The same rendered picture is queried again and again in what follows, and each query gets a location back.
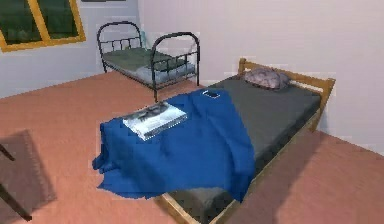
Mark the black metal frame bed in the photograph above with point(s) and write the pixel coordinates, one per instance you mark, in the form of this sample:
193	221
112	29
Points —
146	63

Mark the wooden bed with grey mattress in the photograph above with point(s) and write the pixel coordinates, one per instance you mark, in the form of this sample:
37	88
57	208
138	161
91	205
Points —
280	110

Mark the dark legged furniture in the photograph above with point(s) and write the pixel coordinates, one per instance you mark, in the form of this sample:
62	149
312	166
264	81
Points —
10	196

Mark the grey patterned pillow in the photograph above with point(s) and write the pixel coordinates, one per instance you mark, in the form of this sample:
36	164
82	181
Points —
266	78

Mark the yellow framed window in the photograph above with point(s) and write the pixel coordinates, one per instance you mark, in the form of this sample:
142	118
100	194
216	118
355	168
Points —
40	22

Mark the grey book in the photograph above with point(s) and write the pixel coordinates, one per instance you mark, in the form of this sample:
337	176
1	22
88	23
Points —
154	119

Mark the blue blanket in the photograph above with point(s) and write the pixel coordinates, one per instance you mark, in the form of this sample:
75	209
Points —
200	146

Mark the small dark phone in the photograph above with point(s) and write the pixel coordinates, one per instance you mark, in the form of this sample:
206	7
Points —
211	94

